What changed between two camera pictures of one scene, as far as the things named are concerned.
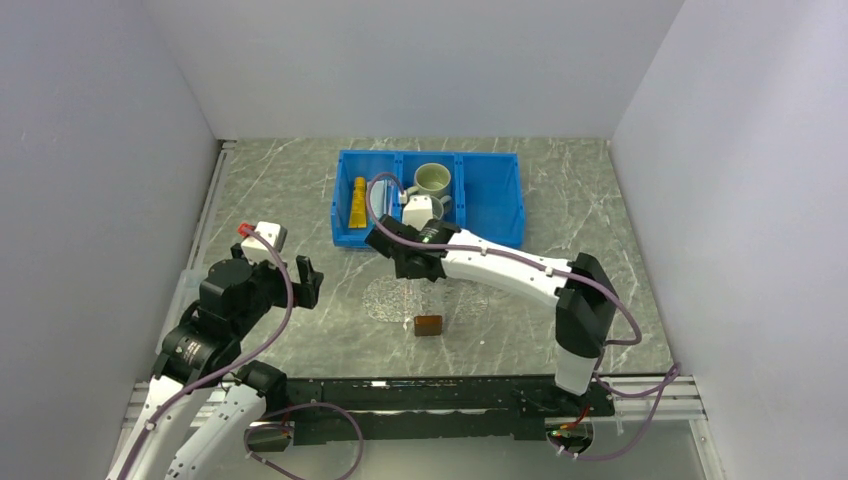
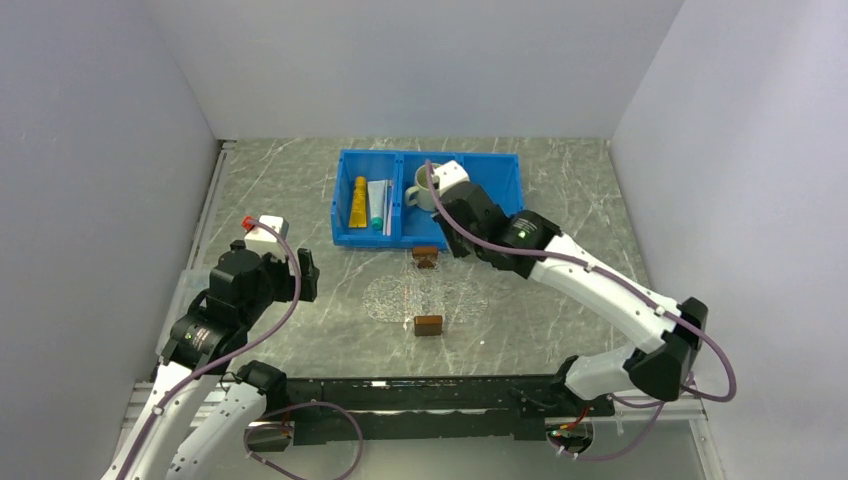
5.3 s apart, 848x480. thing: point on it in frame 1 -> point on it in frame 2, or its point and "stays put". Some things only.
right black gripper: (401, 271) -> (456, 249)
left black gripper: (306, 293) stays put
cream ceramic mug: (430, 179) stays put
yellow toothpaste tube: (358, 212) stays put
